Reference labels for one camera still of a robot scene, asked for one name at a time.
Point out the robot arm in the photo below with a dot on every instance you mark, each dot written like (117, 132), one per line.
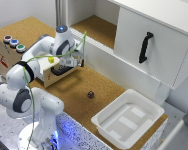
(47, 108)

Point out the blue button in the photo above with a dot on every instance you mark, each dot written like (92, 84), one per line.
(14, 42)

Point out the green button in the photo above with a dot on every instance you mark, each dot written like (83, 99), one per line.
(20, 47)

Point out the yellow block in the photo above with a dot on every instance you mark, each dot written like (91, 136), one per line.
(51, 60)

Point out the white cabinet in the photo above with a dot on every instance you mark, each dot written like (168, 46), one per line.
(104, 63)

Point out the wooden drawer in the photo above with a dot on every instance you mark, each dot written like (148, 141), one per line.
(55, 79)

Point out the white plastic box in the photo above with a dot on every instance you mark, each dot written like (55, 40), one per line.
(127, 120)

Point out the wooden drawer box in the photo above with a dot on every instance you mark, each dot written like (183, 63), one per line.
(25, 31)

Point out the white sliding door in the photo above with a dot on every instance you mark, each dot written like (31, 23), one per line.
(167, 50)

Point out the red button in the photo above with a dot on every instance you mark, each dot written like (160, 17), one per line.
(7, 38)

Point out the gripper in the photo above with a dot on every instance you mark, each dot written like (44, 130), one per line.
(70, 61)

